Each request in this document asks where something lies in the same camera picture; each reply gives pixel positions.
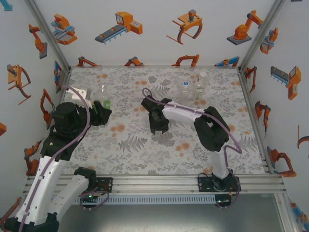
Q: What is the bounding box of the floral patterned tablecloth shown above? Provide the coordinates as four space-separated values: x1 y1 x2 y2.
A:
49 67 266 176

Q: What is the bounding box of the grey metal corner plate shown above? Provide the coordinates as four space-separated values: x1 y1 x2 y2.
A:
55 69 71 94

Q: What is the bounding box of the short purple cable loop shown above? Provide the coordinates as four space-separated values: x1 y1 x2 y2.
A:
214 178 242 211
81 190 110 211

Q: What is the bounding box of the grey metal panel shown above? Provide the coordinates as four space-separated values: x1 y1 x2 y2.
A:
57 203 284 232

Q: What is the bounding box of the aluminium mounting rail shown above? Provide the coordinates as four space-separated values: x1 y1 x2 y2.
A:
25 174 284 194

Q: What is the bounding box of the aluminium table side rail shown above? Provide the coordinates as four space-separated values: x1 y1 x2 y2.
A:
238 67 275 174
49 69 72 132

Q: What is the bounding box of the tall clear bottle green-white label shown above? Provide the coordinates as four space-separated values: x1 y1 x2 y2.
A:
193 76 207 100

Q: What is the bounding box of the long purple cable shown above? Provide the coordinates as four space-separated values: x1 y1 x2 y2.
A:
18 85 91 232
141 87 243 177

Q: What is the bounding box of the slotted grey cable duct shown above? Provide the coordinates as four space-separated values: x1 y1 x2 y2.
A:
72 194 216 205

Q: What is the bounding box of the short aluminium frame post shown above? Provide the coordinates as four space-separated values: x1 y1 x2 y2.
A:
274 193 299 232

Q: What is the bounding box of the short clear plastic bottle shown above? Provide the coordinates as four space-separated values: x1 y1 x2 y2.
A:
178 85 194 103

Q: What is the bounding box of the clear bottle bright green label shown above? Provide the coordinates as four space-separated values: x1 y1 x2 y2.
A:
98 83 112 109

